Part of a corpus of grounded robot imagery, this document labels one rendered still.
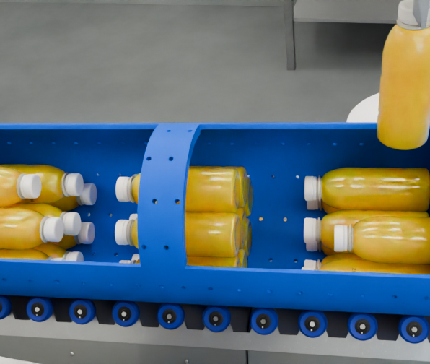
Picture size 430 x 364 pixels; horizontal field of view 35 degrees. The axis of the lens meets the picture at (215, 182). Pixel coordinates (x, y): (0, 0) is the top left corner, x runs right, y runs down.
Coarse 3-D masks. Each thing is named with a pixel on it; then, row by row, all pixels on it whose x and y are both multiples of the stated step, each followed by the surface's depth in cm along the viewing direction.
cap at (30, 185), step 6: (30, 174) 108; (24, 180) 107; (30, 180) 107; (36, 180) 109; (24, 186) 107; (30, 186) 107; (36, 186) 109; (24, 192) 107; (30, 192) 107; (36, 192) 109; (30, 198) 108
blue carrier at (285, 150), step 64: (0, 128) 110; (64, 128) 107; (128, 128) 105; (192, 128) 101; (256, 128) 102; (320, 128) 100; (256, 192) 118; (128, 256) 120; (256, 256) 116; (320, 256) 114
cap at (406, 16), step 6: (408, 0) 81; (402, 6) 80; (408, 6) 80; (402, 12) 80; (408, 12) 79; (402, 18) 80; (408, 18) 79; (414, 18) 79; (408, 24) 80; (414, 24) 80
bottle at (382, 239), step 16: (368, 224) 96; (384, 224) 95; (400, 224) 95; (416, 224) 94; (352, 240) 97; (368, 240) 95; (384, 240) 94; (400, 240) 94; (416, 240) 93; (368, 256) 96; (384, 256) 95; (400, 256) 94; (416, 256) 94
